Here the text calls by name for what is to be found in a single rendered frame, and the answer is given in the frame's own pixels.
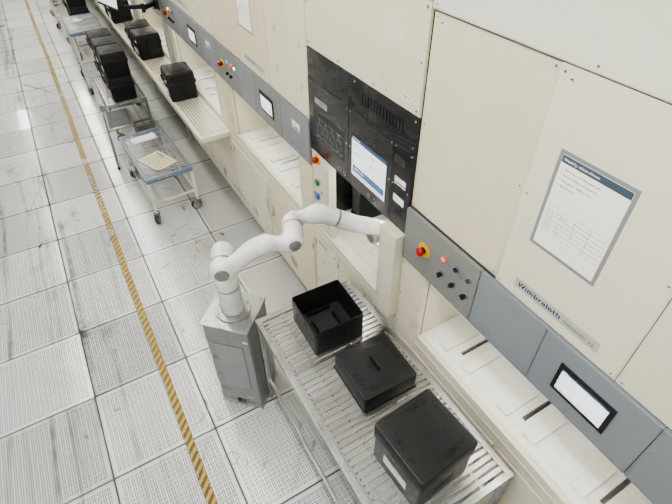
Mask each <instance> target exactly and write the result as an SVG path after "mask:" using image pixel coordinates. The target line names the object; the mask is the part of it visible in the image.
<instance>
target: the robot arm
mask: <svg viewBox="0 0 672 504"><path fill-rule="evenodd" d="M387 221H390V220H387ZM387 221H382V220H379V219H375V218H370V217H364V216H359V215H355V214H352V213H349V212H346V211H343V210H340V209H337V208H334V207H331V206H328V205H325V204H321V203H314V204H311V205H309V206H307V207H306V208H304V209H302V210H298V211H289V212H287V213H286V214H285V215H284V217H283V218H282V222H281V224H282V234H281V235H278V236H274V235H271V234H268V233H264V234H260V235H258V236H256V237H253V238H251V239H249V240H248V241H246V242H245V243H243V244H242V245H241V246H240V247H239V248H238V250H236V251H234V248H233V247H232V245H231V244H230V243H228V242H226V241H219V242H216V243H215V244H214V245H213V246H212V248H211V252H210V274H211V276H212V278H213V279H214V280H215V285H216V289H217V293H218V297H219V303H218V305H217V307H216V315H217V317H218V319H219V320H221V321H223V322H226V323H236V322H239V321H241V320H243V319H245V318H246V317H247V316H248V314H249V313H250V310H251V305H250V302H249V301H248V300H247V299H246V298H244V297H242V294H241V289H240V284H239V279H238V273H239V272H240V271H242V270H243V269H244V268H245V267H246V266H247V265H248V264H249V263H250V262H252V261H253V260H255V259H256V258H258V257H261V256H263V255H265V254H268V253H270V252H275V251H280V252H285V253H292V252H295V251H297V250H299V249H300V248H301V247H302V246H303V243H304V234H303V228H302V225H303V224H305V223H308V224H319V223H322V224H326V225H329V226H332V227H336V228H339V229H343V230H346V231H350V232H354V233H361V234H366V236H367V239H368V240H369V242H370V243H371V244H376V243H378V242H379V237H380V224H382V223H385V222H387Z"/></svg>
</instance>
